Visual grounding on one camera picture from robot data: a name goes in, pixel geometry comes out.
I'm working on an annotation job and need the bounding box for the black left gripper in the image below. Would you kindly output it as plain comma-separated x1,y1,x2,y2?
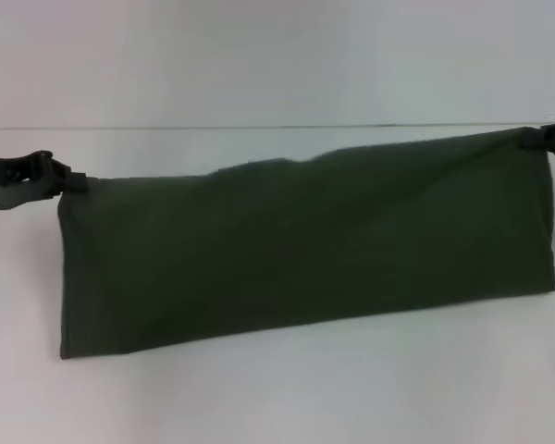
0,150,90,212

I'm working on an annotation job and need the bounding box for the dark green shirt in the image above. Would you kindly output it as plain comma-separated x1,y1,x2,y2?
57,127,555,362

